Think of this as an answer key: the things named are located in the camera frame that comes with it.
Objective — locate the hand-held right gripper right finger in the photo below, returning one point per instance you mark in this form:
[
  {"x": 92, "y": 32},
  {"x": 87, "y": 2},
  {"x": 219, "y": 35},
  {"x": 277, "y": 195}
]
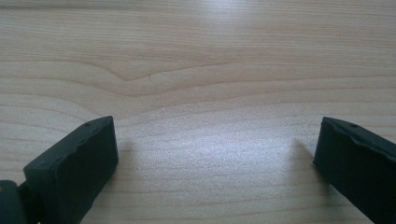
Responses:
[{"x": 358, "y": 165}]

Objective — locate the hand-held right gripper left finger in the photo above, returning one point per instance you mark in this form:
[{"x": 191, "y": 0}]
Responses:
[{"x": 73, "y": 168}]

